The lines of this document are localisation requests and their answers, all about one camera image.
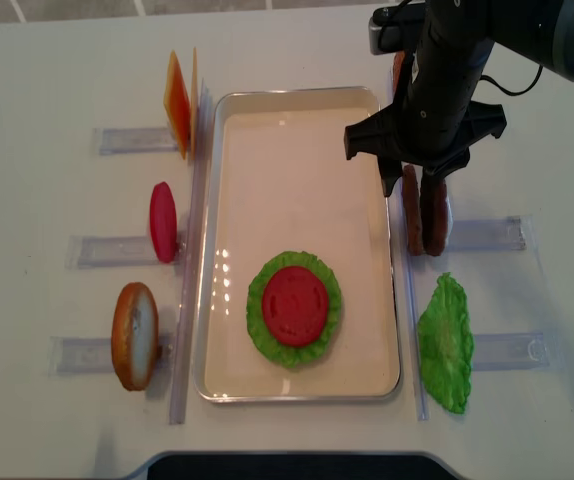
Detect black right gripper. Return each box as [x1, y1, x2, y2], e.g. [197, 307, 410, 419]
[344, 1, 507, 213]

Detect brown meat patty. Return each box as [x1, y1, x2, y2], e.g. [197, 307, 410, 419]
[420, 180, 450, 258]
[402, 164, 424, 256]

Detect dark robot base panel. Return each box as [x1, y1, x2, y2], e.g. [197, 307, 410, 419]
[127, 451, 462, 479]

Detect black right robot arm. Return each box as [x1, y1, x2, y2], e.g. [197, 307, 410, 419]
[344, 1, 574, 208]

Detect upright green lettuce leaf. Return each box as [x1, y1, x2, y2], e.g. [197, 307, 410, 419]
[417, 272, 475, 415]

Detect tomato slice in tray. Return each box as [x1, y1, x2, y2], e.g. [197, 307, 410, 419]
[261, 266, 329, 348]

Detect lettuce leaf in tray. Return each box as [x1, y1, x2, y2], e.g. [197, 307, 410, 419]
[246, 251, 342, 369]

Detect orange cheese slice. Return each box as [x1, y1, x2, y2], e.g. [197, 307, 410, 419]
[163, 50, 191, 159]

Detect upright red tomato slice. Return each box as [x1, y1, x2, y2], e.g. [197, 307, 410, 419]
[149, 182, 178, 263]

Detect left bread bun slice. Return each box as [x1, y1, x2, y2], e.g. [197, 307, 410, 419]
[111, 282, 159, 391]

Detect bun slice outer right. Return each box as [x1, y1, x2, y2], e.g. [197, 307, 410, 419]
[392, 51, 405, 93]

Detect white metal tray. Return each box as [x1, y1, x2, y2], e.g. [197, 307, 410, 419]
[192, 87, 401, 403]

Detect long clear right strip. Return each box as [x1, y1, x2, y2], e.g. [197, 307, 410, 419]
[395, 179, 429, 422]

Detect long clear strip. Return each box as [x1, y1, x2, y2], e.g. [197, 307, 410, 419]
[395, 179, 429, 422]
[169, 80, 214, 425]

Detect long clear left strip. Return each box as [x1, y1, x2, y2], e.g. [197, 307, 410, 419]
[169, 80, 214, 425]

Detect clear rail patty holder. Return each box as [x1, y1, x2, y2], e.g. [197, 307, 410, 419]
[446, 216, 532, 252]

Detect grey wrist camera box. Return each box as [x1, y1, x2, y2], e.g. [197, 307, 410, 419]
[368, 2, 427, 55]

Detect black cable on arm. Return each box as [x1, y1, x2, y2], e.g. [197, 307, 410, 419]
[480, 63, 545, 96]

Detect clear rail lettuce holder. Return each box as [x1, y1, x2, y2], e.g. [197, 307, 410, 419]
[472, 331, 563, 372]

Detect clear rail cheese holder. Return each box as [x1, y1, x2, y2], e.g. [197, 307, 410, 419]
[92, 127, 178, 156]

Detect clear rail tomato holder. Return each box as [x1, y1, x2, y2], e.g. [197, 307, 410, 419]
[65, 236, 161, 269]

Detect clear rail left bun holder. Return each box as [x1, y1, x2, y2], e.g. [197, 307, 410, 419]
[49, 335, 174, 377]

